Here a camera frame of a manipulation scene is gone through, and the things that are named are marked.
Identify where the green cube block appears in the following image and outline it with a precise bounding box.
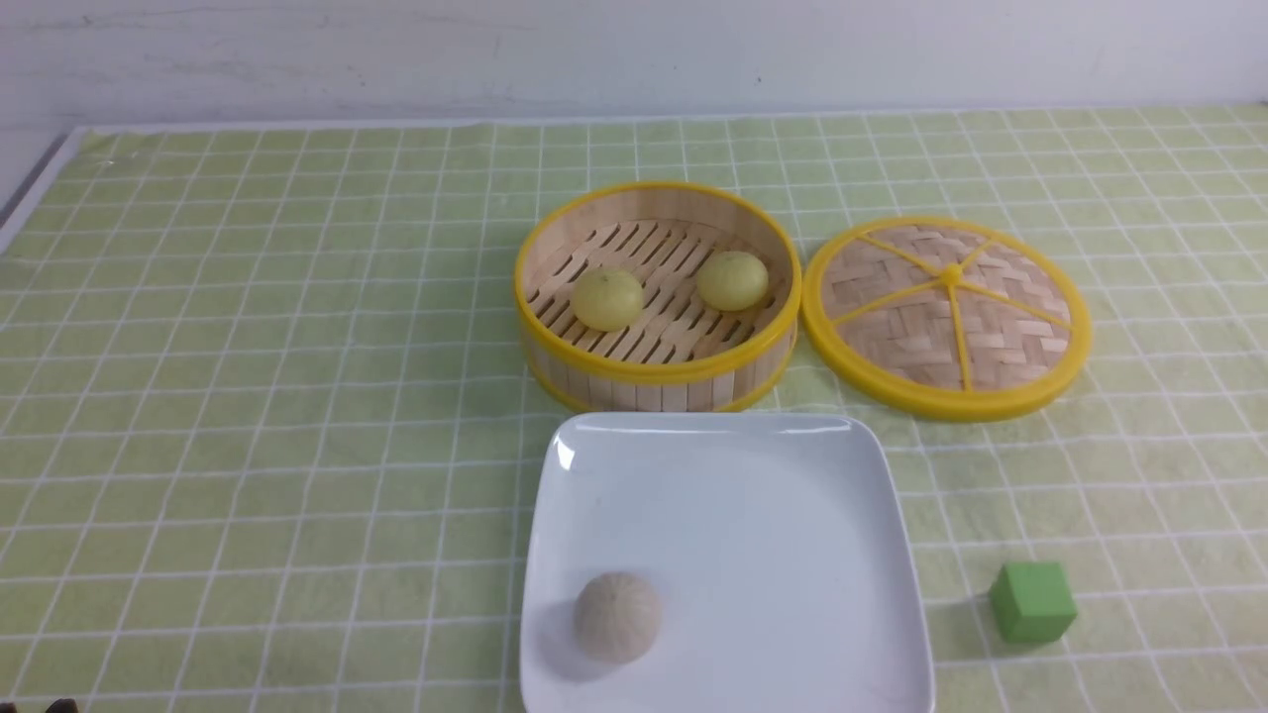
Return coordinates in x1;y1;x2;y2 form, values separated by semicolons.
989;559;1078;644

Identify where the white square plate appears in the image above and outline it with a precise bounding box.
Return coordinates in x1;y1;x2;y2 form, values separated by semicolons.
519;412;936;712

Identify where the grey steamed bun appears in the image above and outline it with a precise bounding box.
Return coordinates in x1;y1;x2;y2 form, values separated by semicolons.
574;571;663;666

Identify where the yellow steamed bun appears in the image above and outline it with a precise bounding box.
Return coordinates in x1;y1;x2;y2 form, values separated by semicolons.
571;266;645;331
694;250;768;312

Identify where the bamboo steamer basket yellow rim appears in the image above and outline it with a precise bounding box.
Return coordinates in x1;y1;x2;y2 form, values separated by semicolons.
512;181;801;412

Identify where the woven bamboo steamer lid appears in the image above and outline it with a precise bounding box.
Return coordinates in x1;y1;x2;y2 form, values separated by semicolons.
800;216;1096;422

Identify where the green checkered tablecloth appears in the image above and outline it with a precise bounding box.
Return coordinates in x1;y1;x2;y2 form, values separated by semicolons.
1;107;1267;712

